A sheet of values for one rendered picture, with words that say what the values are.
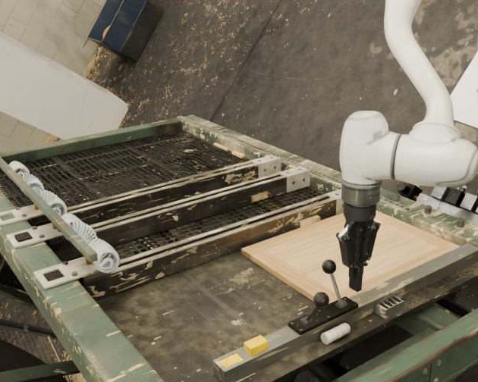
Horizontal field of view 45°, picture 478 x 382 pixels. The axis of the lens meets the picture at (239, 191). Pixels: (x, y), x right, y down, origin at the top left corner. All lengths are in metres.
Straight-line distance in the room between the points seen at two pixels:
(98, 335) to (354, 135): 0.73
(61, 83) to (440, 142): 4.57
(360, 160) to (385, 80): 2.39
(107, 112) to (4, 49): 1.09
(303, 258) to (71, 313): 0.73
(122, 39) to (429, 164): 4.98
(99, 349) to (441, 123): 0.88
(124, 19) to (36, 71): 1.09
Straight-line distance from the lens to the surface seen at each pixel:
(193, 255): 1.80
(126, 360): 1.31
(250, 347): 1.38
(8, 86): 5.42
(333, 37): 4.13
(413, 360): 1.40
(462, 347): 1.51
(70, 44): 6.95
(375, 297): 1.61
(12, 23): 6.77
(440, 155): 1.25
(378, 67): 3.74
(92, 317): 1.46
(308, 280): 1.70
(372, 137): 1.27
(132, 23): 6.03
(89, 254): 1.40
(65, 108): 5.59
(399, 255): 1.88
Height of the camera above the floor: 2.62
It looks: 40 degrees down
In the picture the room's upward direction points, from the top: 63 degrees counter-clockwise
